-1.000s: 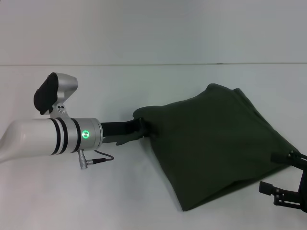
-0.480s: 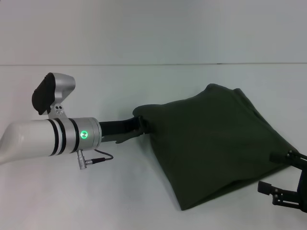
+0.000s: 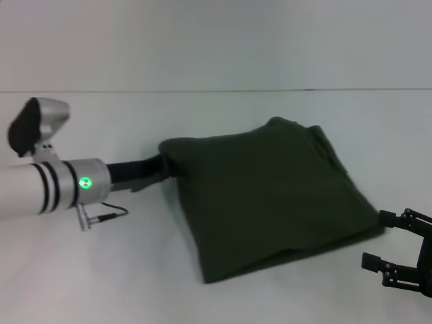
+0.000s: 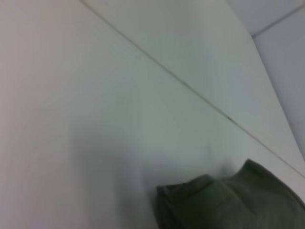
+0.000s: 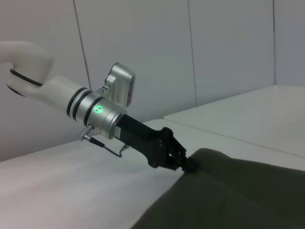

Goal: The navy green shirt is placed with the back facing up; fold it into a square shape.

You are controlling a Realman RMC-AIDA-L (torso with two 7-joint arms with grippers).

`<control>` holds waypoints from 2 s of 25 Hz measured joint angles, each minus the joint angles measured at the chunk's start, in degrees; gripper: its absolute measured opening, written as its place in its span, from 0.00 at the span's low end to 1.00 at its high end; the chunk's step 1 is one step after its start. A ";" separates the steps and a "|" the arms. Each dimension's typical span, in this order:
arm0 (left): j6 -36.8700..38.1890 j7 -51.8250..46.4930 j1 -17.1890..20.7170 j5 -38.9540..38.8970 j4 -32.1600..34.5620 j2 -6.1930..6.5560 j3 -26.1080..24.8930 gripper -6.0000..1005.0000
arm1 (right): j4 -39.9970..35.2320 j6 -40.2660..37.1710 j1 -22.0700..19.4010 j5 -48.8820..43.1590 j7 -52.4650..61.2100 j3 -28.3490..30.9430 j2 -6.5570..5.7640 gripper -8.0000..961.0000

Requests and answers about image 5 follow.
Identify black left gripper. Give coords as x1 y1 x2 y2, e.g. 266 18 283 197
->
115 114 199 173

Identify dark green t-shirt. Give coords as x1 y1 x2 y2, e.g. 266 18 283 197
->
128 147 305 229

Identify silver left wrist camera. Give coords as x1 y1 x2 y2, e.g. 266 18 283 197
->
105 62 136 108

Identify black wrist cable with plug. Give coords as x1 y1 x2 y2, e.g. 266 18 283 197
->
77 125 130 158

